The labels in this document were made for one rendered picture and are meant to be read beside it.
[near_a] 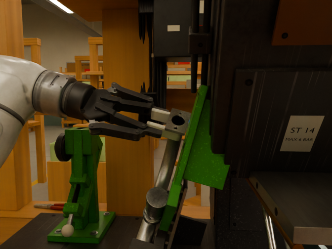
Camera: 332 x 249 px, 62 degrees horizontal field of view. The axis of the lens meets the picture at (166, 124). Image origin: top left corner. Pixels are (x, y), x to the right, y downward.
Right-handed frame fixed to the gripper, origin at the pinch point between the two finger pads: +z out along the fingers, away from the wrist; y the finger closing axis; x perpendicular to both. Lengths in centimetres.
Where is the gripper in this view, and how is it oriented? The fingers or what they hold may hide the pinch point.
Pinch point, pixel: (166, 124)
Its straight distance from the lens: 56.1
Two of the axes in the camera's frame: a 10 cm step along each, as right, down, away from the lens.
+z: 9.6, 2.6, -0.6
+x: -1.2, 6.0, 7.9
